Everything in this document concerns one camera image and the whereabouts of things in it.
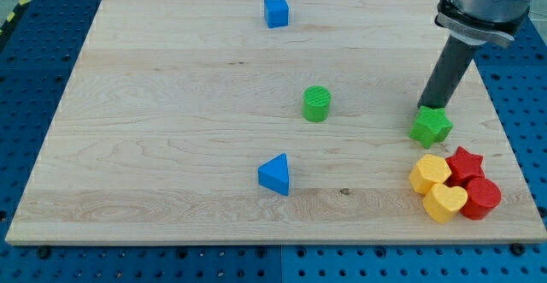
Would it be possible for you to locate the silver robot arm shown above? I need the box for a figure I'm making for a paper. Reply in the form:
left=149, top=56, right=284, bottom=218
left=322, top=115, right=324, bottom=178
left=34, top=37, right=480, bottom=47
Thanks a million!
left=435, top=0, right=532, bottom=48

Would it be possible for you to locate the red cylinder block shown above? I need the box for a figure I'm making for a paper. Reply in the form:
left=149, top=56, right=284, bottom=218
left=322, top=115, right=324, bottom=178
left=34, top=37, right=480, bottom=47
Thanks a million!
left=460, top=178, right=502, bottom=220

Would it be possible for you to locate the yellow heart block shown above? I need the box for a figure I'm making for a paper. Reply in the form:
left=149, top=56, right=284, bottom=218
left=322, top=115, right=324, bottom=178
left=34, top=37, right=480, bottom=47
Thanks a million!
left=422, top=184, right=468, bottom=223

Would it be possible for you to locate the wooden board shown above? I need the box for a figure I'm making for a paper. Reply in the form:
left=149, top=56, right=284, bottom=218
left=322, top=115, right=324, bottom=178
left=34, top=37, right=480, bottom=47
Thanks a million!
left=6, top=0, right=546, bottom=245

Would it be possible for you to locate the red star block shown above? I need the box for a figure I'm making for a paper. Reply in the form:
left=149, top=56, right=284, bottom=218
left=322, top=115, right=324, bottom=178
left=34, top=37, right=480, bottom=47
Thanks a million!
left=445, top=146, right=485, bottom=186

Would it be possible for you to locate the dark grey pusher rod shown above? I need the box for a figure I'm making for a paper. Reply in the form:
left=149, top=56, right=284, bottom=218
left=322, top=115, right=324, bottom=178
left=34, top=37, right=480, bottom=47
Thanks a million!
left=417, top=35, right=479, bottom=109

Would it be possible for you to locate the blue cube block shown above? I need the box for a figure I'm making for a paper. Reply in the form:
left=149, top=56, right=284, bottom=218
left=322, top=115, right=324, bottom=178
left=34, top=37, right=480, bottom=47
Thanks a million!
left=263, top=0, right=289, bottom=28

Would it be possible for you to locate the green star block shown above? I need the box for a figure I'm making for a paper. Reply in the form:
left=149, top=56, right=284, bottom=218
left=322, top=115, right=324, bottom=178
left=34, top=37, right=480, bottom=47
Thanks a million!
left=409, top=105, right=453, bottom=149

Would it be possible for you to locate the blue triangle block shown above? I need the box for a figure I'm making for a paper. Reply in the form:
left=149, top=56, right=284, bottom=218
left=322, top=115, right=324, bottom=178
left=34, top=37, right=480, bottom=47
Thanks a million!
left=257, top=153, right=290, bottom=196

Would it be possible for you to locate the yellow hexagon block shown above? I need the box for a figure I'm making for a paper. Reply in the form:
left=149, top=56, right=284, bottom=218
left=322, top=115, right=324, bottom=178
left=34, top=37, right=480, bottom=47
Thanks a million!
left=409, top=154, right=451, bottom=194

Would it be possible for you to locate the green cylinder block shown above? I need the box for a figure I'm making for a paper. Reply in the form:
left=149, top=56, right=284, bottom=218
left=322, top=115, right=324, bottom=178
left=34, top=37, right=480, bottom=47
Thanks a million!
left=302, top=85, right=332, bottom=122

